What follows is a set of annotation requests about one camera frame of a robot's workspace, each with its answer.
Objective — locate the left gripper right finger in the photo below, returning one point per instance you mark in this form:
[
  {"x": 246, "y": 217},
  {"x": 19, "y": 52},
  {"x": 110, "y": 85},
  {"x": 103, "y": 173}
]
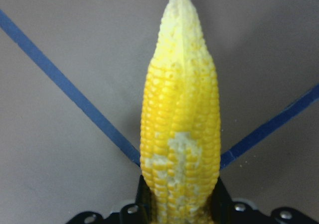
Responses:
[{"x": 225, "y": 210}]

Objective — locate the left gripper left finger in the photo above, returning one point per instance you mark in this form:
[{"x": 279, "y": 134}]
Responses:
[{"x": 140, "y": 211}]

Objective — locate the yellow corn cob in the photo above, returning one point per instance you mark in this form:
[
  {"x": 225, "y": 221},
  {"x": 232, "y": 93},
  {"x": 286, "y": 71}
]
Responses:
[{"x": 180, "y": 122}]

